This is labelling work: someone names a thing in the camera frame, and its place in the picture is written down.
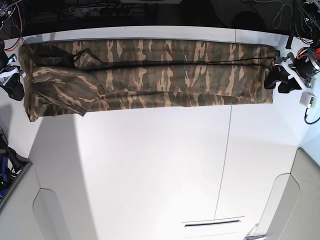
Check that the blue items in bin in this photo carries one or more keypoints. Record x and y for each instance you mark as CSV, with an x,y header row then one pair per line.
x,y
11,164

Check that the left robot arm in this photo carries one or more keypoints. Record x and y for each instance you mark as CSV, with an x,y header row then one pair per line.
x,y
310,18

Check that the camouflage T-shirt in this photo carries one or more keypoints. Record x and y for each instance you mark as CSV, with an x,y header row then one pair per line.
x,y
82,76

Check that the white power strip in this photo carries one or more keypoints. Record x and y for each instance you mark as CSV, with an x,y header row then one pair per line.
x,y
97,11

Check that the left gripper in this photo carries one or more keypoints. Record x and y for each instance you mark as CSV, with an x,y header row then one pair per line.
x,y
294,72

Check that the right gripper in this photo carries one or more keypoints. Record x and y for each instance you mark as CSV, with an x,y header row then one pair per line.
x,y
10,77

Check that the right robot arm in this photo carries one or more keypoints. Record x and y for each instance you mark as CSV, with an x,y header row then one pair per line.
x,y
7,10

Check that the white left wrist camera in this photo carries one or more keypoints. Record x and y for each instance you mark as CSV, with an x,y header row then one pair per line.
x,y
307,99

